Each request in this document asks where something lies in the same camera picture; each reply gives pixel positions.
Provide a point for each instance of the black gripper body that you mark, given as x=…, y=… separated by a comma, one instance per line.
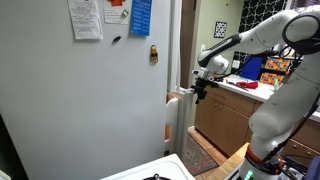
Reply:
x=205, y=83

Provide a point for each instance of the white table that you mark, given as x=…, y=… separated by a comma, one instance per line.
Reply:
x=173, y=110

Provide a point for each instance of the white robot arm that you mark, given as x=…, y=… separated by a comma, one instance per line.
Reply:
x=283, y=100

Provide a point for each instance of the brown wooden door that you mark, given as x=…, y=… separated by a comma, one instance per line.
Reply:
x=187, y=40

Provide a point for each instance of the white refrigerator body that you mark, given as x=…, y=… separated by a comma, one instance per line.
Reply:
x=83, y=100

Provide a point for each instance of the wooden kitchen cabinets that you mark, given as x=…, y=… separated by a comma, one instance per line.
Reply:
x=223, y=123

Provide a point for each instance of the red cloth item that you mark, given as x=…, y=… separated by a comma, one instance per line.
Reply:
x=248, y=85

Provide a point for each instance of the blue box on counter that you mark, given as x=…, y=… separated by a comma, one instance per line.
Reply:
x=251, y=68

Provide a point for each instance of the yellow bottle opener magnet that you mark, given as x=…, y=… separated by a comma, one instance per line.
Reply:
x=154, y=55

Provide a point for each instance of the black white patterned picture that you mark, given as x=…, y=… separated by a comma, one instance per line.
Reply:
x=220, y=29

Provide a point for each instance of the white countertop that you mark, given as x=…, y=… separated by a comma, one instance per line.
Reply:
x=263, y=91

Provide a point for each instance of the patterned floor rug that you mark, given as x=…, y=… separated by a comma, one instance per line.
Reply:
x=198, y=156

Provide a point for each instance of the colourful patterned bag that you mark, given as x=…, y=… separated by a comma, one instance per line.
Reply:
x=275, y=71

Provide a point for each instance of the green bottle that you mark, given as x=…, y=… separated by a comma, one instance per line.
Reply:
x=276, y=85

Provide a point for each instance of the wooden base board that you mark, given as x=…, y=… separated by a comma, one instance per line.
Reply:
x=230, y=163

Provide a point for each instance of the white cabinet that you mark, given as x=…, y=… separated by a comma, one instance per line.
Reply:
x=156, y=166

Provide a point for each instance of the black white patterned curtain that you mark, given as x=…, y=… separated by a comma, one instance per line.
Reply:
x=260, y=13

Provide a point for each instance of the blue flyer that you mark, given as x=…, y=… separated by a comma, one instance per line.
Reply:
x=141, y=16

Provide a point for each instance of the black oval magnet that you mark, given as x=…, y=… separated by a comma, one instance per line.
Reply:
x=116, y=39

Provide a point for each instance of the small metal clip magnet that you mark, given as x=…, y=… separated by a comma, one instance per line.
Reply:
x=125, y=13

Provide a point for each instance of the white note card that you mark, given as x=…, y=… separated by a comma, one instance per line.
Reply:
x=113, y=16

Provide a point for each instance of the orange magnet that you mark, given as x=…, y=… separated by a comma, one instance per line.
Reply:
x=116, y=2

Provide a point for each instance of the white printed paper sheet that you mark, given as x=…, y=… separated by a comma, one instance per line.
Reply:
x=85, y=20

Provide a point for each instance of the blue plastic object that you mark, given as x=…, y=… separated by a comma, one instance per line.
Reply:
x=313, y=170

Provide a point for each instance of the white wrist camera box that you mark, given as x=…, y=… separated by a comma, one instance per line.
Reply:
x=201, y=73

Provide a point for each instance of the white wall switch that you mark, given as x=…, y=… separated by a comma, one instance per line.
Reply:
x=203, y=48

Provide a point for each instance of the white wall outlet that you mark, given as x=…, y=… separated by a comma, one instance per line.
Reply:
x=236, y=64

